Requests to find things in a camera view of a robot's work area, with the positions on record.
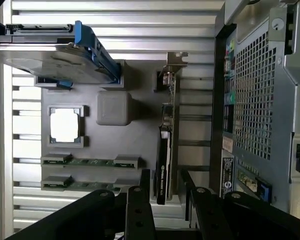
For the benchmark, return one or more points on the grey PC case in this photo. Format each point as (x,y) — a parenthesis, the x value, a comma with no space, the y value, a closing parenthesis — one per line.
(262,100)

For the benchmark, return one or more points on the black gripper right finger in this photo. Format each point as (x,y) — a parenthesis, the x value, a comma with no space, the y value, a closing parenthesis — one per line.
(230,215)

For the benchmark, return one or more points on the grey square socket cover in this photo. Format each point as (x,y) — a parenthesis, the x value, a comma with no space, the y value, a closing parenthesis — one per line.
(112,108)

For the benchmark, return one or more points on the silver CPU chip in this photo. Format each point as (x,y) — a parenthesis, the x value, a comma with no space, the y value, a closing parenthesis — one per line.
(65,128)

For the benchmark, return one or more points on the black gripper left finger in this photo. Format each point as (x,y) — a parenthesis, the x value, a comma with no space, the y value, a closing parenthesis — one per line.
(110,215)

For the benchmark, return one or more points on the grey parts rack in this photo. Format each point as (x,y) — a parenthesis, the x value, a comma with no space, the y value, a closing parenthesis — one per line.
(130,140)

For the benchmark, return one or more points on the green RAM stick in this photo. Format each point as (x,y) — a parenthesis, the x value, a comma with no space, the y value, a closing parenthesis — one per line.
(90,162)
(90,185)

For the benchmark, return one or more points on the hard disk in blue carrier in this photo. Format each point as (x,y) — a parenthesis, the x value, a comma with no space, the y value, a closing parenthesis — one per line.
(52,60)

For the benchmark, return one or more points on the black graphics card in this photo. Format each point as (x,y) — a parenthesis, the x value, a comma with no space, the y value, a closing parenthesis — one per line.
(170,125)

